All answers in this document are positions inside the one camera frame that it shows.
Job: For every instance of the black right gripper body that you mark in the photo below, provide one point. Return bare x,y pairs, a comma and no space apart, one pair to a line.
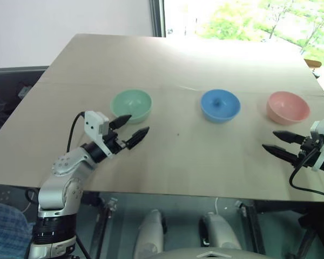
309,153

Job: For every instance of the blue checked cloth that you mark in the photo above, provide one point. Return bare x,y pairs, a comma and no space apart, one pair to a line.
5,232

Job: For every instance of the silver right robot leg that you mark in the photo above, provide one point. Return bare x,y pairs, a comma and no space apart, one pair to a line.
218,229

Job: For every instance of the black tripod stand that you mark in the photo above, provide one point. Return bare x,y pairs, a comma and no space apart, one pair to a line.
313,226

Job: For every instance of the silver left robot leg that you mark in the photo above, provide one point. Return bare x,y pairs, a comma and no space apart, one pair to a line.
149,232

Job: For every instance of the dark window frame post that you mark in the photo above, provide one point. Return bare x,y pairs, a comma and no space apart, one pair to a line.
158,17

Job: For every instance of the yellow object by window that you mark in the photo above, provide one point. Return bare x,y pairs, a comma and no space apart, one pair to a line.
313,62

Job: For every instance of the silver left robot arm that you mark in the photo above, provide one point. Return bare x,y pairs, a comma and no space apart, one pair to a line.
56,189

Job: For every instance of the blue plastic bowl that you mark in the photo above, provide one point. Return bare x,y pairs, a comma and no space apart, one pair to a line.
221,110

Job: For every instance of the silver robot torso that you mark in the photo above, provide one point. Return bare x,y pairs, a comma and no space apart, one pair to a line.
205,255

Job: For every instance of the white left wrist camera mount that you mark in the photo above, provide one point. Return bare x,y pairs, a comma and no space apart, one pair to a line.
95,122

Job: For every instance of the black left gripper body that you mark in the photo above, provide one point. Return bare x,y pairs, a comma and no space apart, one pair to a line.
113,141

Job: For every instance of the silver robot leg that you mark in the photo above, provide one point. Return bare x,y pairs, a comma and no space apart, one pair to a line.
218,229
149,232

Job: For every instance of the black metal table leg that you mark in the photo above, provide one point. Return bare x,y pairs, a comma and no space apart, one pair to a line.
102,226
252,229

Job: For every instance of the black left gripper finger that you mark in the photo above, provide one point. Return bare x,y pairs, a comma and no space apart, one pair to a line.
120,121
137,137

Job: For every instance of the red plastic bowl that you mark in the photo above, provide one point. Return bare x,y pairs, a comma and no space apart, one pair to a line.
289,110

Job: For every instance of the green trees outside window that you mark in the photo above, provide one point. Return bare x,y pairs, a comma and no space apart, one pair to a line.
259,19

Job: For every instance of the green plastic bowl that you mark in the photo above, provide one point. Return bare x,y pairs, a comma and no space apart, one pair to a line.
135,108

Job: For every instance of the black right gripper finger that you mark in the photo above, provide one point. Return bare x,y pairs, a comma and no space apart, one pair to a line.
289,137
282,154

